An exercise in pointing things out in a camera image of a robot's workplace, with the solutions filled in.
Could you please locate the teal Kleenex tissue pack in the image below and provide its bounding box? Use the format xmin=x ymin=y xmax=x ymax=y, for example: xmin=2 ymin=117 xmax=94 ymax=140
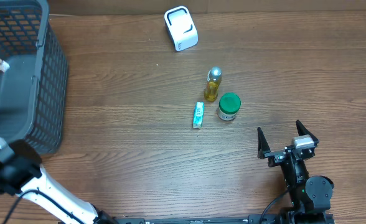
xmin=192 ymin=101 xmax=205 ymax=129

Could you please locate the green lid white jar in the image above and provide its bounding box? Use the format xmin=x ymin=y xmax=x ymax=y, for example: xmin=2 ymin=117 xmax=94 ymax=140
xmin=217 ymin=93 xmax=241 ymax=121

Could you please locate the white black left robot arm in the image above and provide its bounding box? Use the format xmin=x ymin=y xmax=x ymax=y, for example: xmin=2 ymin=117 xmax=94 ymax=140
xmin=0 ymin=137 xmax=116 ymax=223

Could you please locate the white barcode scanner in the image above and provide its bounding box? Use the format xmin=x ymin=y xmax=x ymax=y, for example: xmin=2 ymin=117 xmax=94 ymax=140
xmin=164 ymin=6 xmax=199 ymax=52

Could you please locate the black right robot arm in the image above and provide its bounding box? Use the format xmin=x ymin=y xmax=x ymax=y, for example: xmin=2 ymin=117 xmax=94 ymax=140
xmin=252 ymin=120 xmax=335 ymax=224

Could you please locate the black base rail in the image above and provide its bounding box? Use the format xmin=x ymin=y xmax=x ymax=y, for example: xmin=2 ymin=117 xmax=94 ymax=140
xmin=113 ymin=215 xmax=335 ymax=224

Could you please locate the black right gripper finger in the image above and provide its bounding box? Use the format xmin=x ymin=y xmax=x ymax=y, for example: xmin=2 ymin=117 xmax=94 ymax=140
xmin=296 ymin=120 xmax=319 ymax=145
xmin=257 ymin=127 xmax=271 ymax=159

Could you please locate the grey plastic mesh basket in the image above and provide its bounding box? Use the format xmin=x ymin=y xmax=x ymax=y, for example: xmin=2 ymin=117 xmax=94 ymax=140
xmin=0 ymin=0 xmax=68 ymax=154

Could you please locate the clear yellow liquid bottle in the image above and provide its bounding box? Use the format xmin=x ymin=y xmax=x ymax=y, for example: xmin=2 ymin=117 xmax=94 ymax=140
xmin=204 ymin=67 xmax=222 ymax=101

